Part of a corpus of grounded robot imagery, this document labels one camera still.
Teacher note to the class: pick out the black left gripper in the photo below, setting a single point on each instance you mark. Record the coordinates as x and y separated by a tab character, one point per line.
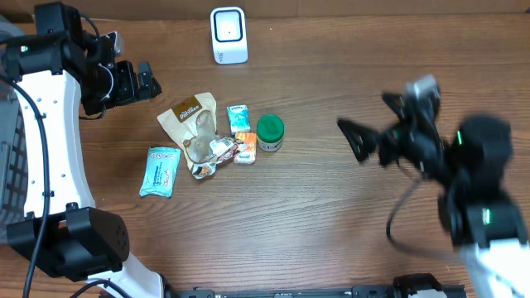
132	89

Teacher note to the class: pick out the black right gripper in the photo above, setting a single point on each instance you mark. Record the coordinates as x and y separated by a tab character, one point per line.
387	142

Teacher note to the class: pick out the beige brown snack bag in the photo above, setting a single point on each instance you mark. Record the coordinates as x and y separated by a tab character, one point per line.
192	125

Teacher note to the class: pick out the light blue wipes pack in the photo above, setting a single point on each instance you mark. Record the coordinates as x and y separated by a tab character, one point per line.
161	171

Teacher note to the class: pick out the green lid seasoning jar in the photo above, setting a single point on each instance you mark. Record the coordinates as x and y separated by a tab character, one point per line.
270	132

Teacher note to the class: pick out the teal tissue pocket pack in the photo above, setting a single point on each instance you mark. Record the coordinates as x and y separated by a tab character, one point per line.
238	119

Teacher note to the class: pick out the orange small snack packet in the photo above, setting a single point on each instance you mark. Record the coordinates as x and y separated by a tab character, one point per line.
247	142

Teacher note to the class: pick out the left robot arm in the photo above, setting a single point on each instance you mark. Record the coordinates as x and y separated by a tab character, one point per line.
61	75

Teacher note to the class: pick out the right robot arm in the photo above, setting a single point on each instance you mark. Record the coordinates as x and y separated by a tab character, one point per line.
484	223

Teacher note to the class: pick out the white barcode scanner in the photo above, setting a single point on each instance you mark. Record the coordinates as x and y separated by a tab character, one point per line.
229	35

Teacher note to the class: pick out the grey plastic mesh basket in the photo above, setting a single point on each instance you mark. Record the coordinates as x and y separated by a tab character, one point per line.
13	161

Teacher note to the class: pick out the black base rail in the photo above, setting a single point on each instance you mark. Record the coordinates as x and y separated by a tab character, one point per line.
420	285

